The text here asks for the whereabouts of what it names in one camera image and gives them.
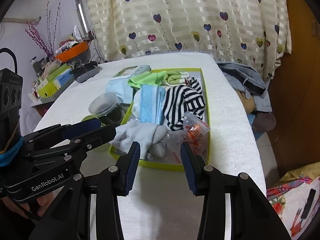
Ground blue tissue pack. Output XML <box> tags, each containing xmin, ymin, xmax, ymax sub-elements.
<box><xmin>53</xmin><ymin>68</ymin><xmax>73</xmax><ymax>89</ymax></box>

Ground red snack packet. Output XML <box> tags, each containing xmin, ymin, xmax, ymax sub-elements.
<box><xmin>183</xmin><ymin>112</ymin><xmax>210</xmax><ymax>157</ymax></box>

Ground purple decorative branches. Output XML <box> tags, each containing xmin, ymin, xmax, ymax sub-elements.
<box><xmin>24</xmin><ymin>1</ymin><xmax>61</xmax><ymax>57</ymax></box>

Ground green plastic bag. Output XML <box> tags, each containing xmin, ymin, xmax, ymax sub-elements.
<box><xmin>127</xmin><ymin>71</ymin><xmax>167</xmax><ymax>89</ymax></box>

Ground grey clothes pile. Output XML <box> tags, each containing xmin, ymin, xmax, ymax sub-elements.
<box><xmin>216</xmin><ymin>61</ymin><xmax>272</xmax><ymax>113</ymax></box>

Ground orange tray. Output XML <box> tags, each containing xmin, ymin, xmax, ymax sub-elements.
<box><xmin>55</xmin><ymin>41</ymin><xmax>88</xmax><ymax>62</ymax></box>

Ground white gloves bundle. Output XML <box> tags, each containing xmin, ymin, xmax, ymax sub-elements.
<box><xmin>131</xmin><ymin>89</ymin><xmax>142</xmax><ymax>120</ymax></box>

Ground VR headset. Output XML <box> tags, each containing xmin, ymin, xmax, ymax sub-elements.
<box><xmin>71</xmin><ymin>61</ymin><xmax>100</xmax><ymax>83</ymax></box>

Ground green rabbit sock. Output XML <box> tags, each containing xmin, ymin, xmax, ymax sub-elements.
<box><xmin>163</xmin><ymin>71</ymin><xmax>190</xmax><ymax>86</ymax></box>

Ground left hand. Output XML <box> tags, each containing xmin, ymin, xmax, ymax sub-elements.
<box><xmin>1</xmin><ymin>192</ymin><xmax>54</xmax><ymax>218</ymax></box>

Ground blue face mask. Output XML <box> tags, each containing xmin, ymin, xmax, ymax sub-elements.
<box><xmin>139</xmin><ymin>85</ymin><xmax>165</xmax><ymax>125</ymax></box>

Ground heart pattern curtain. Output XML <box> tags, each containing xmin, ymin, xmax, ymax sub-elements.
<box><xmin>86</xmin><ymin>0</ymin><xmax>292</xmax><ymax>81</ymax></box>

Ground green cream jar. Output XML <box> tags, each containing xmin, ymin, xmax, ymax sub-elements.
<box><xmin>81</xmin><ymin>114</ymin><xmax>112</xmax><ymax>153</ymax></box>

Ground green file box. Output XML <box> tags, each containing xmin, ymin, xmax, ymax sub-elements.
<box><xmin>36</xmin><ymin>63</ymin><xmax>70</xmax><ymax>98</ymax></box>

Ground colourful bedding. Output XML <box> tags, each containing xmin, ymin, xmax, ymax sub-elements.
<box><xmin>266</xmin><ymin>162</ymin><xmax>319</xmax><ymax>239</ymax></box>

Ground wet wipes pack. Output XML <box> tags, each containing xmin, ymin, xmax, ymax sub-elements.
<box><xmin>105</xmin><ymin>65</ymin><xmax>151</xmax><ymax>105</ymax></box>

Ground light blue grey sock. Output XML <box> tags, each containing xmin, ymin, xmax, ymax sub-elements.
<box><xmin>110</xmin><ymin>119</ymin><xmax>168</xmax><ymax>159</ymax></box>

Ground yellow-green shallow box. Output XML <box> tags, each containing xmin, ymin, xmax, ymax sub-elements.
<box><xmin>109</xmin><ymin>68</ymin><xmax>210</xmax><ymax>171</ymax></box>

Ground striped cardboard tray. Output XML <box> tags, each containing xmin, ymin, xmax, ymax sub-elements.
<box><xmin>37</xmin><ymin>76</ymin><xmax>74</xmax><ymax>103</ymax></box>

